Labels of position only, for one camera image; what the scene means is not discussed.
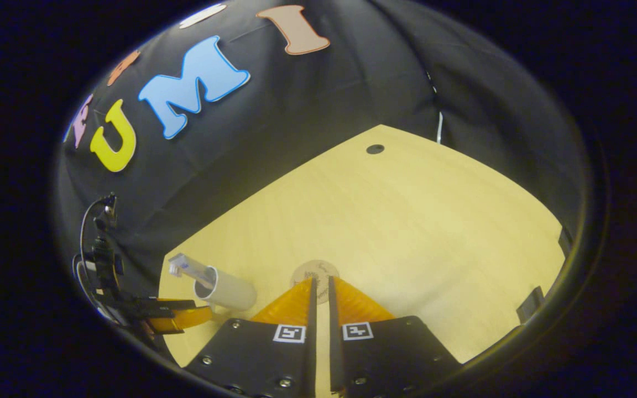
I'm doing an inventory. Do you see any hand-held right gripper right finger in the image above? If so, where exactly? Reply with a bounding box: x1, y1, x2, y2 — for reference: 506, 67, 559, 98
327, 275, 462, 398

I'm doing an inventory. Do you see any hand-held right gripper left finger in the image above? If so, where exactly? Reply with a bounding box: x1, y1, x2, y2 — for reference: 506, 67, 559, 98
183, 276, 319, 398

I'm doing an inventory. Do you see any white toothpaste tube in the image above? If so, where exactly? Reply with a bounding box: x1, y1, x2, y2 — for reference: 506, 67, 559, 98
171, 253, 215, 288

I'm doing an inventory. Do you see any white cup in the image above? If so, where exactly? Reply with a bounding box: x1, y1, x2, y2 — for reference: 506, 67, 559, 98
193, 266, 258, 312

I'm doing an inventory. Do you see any round cork coaster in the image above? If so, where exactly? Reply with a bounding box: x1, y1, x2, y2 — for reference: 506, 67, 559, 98
290, 260, 341, 303

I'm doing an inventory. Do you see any light wooden desktop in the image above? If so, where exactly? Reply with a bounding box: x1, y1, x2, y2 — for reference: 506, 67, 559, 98
158, 124, 569, 387

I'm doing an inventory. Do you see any black desk edge clamp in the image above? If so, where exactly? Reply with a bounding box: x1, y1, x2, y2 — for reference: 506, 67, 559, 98
558, 226, 575, 258
516, 286, 546, 324

